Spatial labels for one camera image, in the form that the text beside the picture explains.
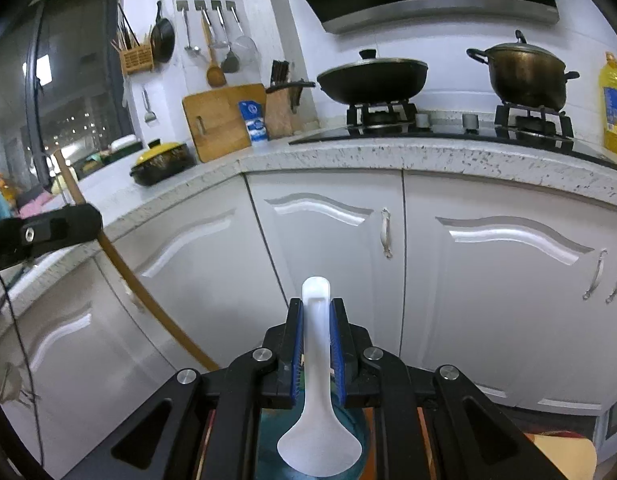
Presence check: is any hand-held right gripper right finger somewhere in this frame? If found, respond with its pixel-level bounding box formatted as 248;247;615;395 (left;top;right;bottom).
329;298;564;480

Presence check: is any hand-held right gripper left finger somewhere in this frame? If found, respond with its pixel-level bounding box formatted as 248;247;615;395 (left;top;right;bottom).
56;298;305;480

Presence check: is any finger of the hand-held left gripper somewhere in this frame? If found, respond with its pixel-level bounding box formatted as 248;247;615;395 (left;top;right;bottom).
0;204;102;273

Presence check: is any white plastic rice spoon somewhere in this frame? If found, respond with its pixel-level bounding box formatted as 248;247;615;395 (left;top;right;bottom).
277;276;362;478

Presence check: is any wooden chopstick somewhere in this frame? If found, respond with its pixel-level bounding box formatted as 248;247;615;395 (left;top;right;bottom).
53;150;220;372

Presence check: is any black casserole pot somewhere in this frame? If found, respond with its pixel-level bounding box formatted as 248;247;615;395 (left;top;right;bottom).
130;147;196;187

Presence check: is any yellow casserole lid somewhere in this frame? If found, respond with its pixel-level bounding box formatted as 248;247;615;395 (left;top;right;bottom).
134;141;186;166

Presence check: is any dark framed window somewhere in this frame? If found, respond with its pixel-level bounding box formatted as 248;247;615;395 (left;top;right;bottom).
0;0;134;186

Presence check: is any wooden chopstick basket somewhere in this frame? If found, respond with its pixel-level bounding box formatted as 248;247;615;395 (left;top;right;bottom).
119;45;154;76

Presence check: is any wooden cutting board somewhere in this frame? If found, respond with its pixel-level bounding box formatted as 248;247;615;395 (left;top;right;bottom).
182;83;268;163

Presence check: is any speckled kitchen countertop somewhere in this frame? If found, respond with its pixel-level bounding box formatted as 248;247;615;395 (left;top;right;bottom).
0;137;617;321

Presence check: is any bundle of chopsticks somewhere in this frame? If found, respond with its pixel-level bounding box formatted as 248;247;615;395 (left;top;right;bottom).
111;2;152;53

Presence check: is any black hanging frying pan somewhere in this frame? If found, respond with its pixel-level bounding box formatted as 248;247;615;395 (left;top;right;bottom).
149;0;176;64

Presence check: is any wooden spatula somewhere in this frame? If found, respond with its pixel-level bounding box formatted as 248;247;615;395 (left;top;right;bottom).
201;7;226;87

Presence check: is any blue and white packet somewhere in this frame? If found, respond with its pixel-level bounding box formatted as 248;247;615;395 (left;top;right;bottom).
238;100;269;147

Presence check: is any steel ladle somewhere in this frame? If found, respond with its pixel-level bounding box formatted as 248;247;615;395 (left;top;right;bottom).
182;7;202;57

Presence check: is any grey spatula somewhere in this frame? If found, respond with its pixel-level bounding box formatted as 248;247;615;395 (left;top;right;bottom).
216;7;239;74

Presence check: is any black glass gas stove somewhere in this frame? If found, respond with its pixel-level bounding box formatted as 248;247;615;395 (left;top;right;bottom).
288;101;617;171

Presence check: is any wooden knife block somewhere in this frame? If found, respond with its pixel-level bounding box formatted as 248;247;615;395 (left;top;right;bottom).
265;60;304;140

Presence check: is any mesh skimmer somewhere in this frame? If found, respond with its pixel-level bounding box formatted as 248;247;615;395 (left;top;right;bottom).
230;7;259;69

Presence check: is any black wok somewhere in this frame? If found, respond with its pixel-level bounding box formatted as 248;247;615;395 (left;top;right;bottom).
265;60;429;106

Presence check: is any black wok lid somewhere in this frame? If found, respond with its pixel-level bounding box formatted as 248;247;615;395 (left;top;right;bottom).
319;49;428;78

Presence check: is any dark metal stock pot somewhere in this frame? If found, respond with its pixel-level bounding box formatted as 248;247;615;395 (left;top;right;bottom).
466;42;580;111

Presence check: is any dark metal pot lid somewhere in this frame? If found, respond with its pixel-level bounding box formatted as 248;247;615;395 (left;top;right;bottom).
483;30;567;61

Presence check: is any yellow cooking oil bottle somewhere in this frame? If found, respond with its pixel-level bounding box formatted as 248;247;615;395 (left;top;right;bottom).
599;51;617;158

